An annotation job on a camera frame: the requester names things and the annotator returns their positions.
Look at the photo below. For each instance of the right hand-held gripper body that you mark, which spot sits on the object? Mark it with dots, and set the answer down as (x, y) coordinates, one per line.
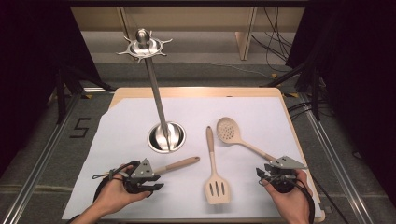
(285, 163)

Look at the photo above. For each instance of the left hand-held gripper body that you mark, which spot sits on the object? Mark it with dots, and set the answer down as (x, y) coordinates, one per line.
(141, 170)

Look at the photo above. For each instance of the beige slotted spatula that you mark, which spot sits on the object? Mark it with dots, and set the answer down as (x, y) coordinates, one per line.
(217, 189)

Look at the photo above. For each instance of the beige skimmer spoon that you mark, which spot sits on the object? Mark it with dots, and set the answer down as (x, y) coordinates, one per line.
(227, 129)

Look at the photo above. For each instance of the steel utensil rack stand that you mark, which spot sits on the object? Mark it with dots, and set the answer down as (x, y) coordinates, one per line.
(157, 93)

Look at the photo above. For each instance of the person's left hand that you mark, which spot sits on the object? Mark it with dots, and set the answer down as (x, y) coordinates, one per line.
(116, 194)

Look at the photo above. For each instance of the person's right hand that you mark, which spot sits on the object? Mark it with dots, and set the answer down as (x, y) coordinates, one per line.
(291, 203)

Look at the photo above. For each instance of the white paper sheet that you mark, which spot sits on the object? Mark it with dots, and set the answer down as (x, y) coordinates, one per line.
(249, 193)

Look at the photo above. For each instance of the dark curtain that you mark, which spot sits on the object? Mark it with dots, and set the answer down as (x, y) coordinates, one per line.
(28, 77)
(364, 93)

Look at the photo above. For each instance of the light wooden table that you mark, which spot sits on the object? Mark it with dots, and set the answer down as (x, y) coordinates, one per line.
(246, 40)

